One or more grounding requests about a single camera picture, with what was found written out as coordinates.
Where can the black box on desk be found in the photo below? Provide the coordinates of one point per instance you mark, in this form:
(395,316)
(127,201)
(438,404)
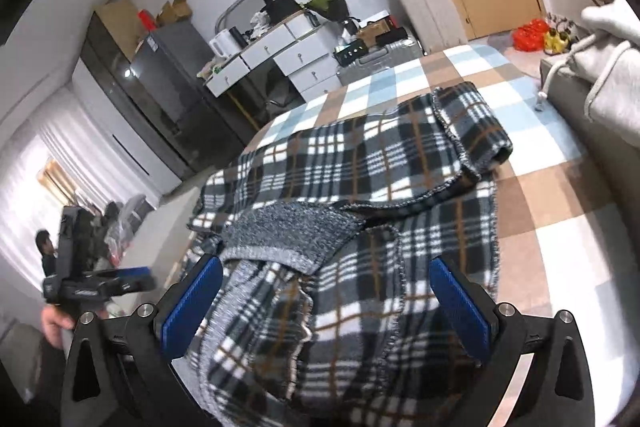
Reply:
(282,8)

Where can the black tray box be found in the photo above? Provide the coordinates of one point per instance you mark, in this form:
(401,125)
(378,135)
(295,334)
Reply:
(350,52)

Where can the dark glass cabinet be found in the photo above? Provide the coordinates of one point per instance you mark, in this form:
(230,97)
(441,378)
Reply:
(125,107)

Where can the person's left hand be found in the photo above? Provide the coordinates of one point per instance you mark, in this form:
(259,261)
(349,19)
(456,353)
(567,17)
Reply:
(56,324)

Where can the white desk with drawers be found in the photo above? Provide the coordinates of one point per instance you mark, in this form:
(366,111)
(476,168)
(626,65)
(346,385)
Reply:
(280,52)

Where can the orange and black box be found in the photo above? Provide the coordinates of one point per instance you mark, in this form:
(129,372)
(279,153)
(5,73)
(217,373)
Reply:
(377,27)

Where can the yellow shoe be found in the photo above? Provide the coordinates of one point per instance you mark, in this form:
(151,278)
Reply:
(564,38)
(552,42)

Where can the white hard-shell suitcase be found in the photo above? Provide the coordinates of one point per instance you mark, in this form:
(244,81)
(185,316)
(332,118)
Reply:
(425,2)

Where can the grey arched mirror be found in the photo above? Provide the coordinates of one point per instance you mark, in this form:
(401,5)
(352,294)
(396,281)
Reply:
(235,7)

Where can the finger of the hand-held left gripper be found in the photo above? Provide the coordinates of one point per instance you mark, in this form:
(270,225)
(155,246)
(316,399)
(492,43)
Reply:
(127,281)

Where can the red plastic bag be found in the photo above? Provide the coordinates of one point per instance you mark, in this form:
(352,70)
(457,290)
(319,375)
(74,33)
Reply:
(531,36)

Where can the large flat cardboard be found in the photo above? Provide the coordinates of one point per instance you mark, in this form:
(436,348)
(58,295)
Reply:
(120,27)

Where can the white curtain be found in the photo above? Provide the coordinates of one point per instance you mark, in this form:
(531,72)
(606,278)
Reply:
(40,187)

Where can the red box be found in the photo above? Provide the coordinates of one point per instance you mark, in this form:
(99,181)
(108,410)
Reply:
(147,19)

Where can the white electric kettle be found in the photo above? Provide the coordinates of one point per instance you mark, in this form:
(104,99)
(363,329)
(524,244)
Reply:
(222,43)

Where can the checkered bed sheet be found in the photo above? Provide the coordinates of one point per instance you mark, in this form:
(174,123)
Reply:
(550,207)

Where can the open cardboard box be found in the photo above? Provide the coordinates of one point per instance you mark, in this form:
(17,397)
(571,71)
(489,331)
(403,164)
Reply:
(175,11)

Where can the beige cushion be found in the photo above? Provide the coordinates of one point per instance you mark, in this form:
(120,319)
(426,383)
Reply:
(590,147)

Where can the flat black box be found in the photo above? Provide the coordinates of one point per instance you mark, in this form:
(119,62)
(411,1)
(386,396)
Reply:
(392,38)

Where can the dark grey refrigerator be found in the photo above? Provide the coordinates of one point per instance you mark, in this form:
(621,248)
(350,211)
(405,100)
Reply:
(170,67)

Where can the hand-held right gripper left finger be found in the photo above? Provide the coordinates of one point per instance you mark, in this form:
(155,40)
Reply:
(192,307)

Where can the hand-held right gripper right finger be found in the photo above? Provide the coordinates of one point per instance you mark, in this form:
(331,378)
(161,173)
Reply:
(460,309)

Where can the silver aluminium suitcase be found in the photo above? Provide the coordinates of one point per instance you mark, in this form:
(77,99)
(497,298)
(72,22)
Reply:
(380,59)

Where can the light grey hoodie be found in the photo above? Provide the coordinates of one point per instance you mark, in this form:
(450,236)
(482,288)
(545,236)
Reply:
(610,57)

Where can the plaid fleece jacket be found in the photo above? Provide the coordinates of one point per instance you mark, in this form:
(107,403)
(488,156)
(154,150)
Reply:
(350,167)

